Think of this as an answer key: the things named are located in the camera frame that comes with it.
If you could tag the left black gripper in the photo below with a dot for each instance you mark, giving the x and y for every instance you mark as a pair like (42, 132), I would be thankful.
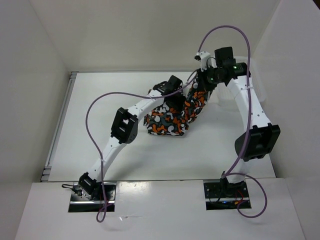
(179, 106)

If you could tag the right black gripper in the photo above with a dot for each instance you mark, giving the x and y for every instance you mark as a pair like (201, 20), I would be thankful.
(202, 83)

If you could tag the orange camouflage shorts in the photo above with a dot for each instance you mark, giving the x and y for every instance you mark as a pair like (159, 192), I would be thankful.
(166, 121)

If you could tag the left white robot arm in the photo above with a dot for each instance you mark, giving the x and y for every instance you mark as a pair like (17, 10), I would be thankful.
(124, 130)

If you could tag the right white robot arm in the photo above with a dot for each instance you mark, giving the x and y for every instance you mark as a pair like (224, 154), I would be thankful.
(260, 135)

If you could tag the white plastic basket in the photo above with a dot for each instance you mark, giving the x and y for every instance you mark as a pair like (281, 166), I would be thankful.
(224, 94)

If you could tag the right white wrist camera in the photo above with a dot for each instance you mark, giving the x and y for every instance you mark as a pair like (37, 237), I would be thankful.
(205, 60)

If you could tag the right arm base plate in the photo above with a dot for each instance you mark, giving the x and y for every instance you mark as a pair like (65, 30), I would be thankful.
(220, 195)

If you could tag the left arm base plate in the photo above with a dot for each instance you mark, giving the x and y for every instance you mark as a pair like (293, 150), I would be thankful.
(79, 203)

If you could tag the aluminium rail frame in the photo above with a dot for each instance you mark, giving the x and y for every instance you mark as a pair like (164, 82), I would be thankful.
(57, 132)

